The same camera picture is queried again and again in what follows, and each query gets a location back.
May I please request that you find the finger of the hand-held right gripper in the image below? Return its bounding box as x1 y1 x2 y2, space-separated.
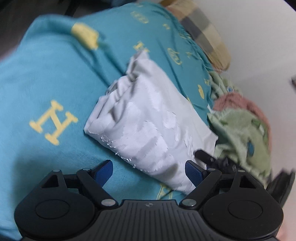
196 150 236 173

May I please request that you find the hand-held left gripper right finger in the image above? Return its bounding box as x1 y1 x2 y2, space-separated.
179 160 257 208

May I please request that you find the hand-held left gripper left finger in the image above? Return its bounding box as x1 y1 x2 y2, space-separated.
40 160 118 207

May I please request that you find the white t-shirt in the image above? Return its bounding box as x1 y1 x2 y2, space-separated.
84 50 219 194

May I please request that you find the green fleece blanket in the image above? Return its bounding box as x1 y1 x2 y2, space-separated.
207 72 272 183

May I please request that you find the pink fleece blanket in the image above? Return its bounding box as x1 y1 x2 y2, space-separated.
213 93 271 139

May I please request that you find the plaid pillow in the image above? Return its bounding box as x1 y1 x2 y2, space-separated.
166 0 232 72

